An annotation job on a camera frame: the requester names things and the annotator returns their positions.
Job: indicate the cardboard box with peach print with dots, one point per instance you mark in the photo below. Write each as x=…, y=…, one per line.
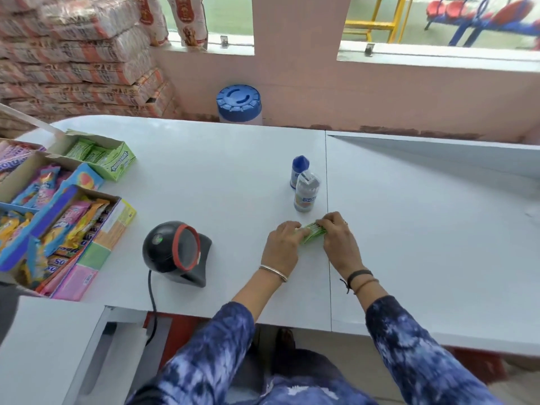
x=86, y=177

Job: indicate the blue candy display box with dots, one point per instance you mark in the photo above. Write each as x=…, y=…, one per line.
x=40, y=225

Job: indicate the white container with blue lid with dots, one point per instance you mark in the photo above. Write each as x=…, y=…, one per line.
x=239, y=105

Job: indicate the person's right forearm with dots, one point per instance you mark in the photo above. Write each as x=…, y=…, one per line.
x=405, y=341

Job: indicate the white red pet food bag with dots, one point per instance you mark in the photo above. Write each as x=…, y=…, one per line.
x=187, y=21
x=152, y=18

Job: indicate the person's left hand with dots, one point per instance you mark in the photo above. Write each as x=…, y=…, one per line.
x=282, y=248

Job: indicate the white slanted rail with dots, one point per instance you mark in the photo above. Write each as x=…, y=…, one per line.
x=29, y=118

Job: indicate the red blue bench seats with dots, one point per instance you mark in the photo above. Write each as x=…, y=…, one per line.
x=485, y=16

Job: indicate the red panel under counter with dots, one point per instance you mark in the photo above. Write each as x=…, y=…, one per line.
x=181, y=333

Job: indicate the pile of pink blue packets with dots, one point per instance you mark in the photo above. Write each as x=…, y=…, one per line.
x=40, y=187

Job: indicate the clear wrapped small bottle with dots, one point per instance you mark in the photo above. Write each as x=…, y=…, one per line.
x=306, y=193

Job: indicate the person's right fingers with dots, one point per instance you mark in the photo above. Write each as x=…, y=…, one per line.
x=331, y=222

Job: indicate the person's right hand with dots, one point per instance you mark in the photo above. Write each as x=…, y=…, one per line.
x=341, y=248

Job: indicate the person's left forearm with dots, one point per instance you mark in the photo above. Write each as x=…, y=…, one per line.
x=219, y=337

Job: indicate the green gum display box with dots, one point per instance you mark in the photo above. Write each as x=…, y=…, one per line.
x=116, y=162

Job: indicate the row of green gum packs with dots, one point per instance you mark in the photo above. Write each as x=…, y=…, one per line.
x=86, y=150

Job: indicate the yellow metal frame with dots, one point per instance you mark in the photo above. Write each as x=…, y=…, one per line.
x=382, y=21

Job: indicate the stack of orange white sacks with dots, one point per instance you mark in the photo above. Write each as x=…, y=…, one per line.
x=80, y=58

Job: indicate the person's left fingers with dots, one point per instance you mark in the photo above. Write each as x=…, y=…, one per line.
x=295, y=229

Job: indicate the metal window latch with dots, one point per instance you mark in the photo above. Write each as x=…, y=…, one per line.
x=224, y=42
x=369, y=49

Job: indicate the white bottle with blue cap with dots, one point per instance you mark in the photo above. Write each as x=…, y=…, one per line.
x=298, y=170

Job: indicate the white drawer unit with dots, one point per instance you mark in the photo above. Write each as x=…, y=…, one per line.
x=50, y=350

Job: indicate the brown wrist band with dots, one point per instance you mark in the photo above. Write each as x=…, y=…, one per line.
x=366, y=285

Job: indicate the silver bangle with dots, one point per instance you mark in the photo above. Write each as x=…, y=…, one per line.
x=274, y=272

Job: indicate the pile of yellow pink candy packets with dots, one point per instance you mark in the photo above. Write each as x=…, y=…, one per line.
x=71, y=225

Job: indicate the yellow green pink display box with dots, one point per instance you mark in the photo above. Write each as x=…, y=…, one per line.
x=103, y=244

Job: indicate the green gum packet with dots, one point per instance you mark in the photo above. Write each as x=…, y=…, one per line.
x=314, y=232

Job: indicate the person's legs in blue clothing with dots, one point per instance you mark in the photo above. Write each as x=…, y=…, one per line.
x=303, y=379

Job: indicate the black wrist thread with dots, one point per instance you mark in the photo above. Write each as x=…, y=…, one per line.
x=358, y=275

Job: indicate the cardboard box of purple candy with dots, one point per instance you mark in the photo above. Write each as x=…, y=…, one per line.
x=14, y=156

